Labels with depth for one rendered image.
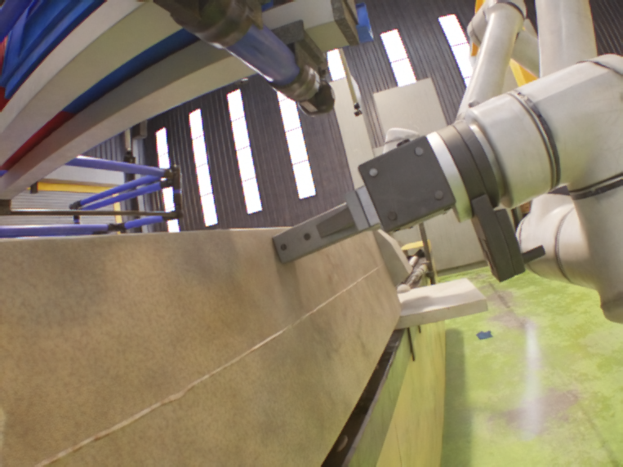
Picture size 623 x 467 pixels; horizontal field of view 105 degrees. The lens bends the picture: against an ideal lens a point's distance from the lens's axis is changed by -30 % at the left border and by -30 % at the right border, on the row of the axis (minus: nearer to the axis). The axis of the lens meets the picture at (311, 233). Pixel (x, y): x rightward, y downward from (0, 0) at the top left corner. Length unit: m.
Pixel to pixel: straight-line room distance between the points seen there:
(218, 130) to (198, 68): 12.53
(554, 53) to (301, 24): 0.34
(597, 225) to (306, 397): 0.26
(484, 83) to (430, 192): 0.66
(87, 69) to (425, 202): 0.27
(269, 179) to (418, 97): 5.75
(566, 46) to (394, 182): 0.35
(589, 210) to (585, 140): 0.06
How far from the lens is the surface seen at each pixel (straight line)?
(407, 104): 7.94
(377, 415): 0.46
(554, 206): 0.41
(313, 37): 0.28
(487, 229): 0.25
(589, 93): 0.28
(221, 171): 12.38
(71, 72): 0.31
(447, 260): 6.28
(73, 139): 0.46
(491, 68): 0.89
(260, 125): 11.82
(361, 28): 0.30
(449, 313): 0.74
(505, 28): 1.01
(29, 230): 1.21
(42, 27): 0.37
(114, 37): 0.26
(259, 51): 0.22
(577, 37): 0.51
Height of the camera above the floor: 0.98
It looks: 3 degrees up
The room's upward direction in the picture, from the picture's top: 12 degrees counter-clockwise
